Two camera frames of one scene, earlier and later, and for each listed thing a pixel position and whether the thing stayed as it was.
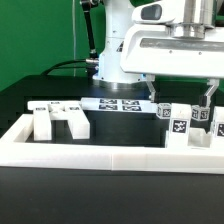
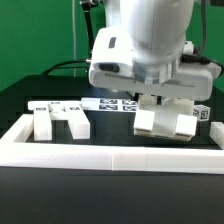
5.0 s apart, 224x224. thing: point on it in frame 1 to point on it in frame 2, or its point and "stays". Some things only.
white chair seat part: x=197 y=137 to x=172 y=119
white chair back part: x=44 y=112 stays
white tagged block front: x=178 y=137 to x=144 y=120
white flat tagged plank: x=119 y=105 stays
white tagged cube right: x=200 y=113 stays
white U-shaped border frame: x=104 y=157 stays
